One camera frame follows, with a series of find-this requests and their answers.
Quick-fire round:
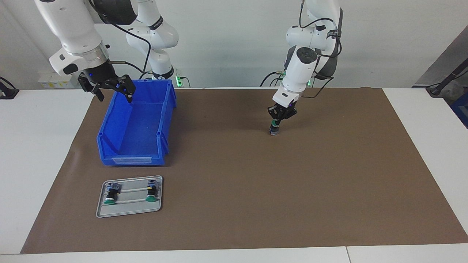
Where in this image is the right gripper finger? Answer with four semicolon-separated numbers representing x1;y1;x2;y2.
78;73;105;102
110;75;136;104

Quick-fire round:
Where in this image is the blue plastic storage bin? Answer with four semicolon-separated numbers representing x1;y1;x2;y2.
97;80;177;167

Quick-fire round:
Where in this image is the black clamp device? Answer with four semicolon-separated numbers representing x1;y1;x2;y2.
0;77;19;100

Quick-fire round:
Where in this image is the brown table mat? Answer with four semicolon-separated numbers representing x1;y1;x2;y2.
20;87;468;254

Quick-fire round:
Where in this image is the grey metal tray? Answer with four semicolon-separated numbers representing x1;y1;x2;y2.
96;175;163;218

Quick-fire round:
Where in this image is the black stand pole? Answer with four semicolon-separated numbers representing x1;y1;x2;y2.
426;68;468;97

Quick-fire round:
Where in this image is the blue crate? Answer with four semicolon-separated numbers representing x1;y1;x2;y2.
450;91;468;129

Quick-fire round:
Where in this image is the black base cable bundle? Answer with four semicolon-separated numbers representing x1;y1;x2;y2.
260;70;285;87

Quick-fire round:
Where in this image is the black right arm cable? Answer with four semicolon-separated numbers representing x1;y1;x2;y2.
108;22;152;79

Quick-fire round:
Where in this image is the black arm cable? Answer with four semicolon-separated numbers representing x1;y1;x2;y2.
298;0;343;99
108;22;152;79

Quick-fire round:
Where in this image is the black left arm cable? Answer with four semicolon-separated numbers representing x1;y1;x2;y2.
298;0;343;99

